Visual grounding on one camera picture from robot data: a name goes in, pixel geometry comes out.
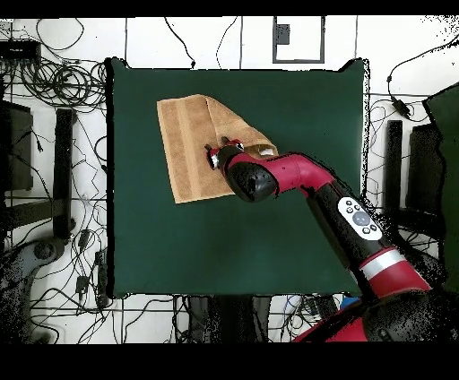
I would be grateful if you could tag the tan terry towel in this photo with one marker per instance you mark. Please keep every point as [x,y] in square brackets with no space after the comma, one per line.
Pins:
[186,143]

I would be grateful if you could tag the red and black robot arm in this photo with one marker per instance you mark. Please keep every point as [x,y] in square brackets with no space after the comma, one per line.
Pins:
[304,172]

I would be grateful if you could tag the black flat panel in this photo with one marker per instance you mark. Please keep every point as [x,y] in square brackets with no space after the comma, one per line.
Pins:
[16,143]
[425,168]

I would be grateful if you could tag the black flat box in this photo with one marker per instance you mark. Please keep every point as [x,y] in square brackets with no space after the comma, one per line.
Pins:
[19,50]

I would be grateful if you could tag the dark green table cloth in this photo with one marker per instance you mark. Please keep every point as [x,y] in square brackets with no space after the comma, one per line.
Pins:
[215,243]

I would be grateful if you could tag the small dark grey box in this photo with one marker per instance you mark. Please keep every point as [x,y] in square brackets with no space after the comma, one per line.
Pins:
[282,34]

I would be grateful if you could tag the black upright bar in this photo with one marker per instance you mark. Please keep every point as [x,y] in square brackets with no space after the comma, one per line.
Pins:
[64,172]
[393,161]

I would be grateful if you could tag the black power adapter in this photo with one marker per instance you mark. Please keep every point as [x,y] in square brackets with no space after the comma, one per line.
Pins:
[401,107]

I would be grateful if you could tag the dark stand base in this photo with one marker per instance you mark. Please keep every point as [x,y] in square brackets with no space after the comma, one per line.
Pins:
[43,250]

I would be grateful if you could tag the grey square floor frame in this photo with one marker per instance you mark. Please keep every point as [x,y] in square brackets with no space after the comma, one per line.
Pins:
[274,43]

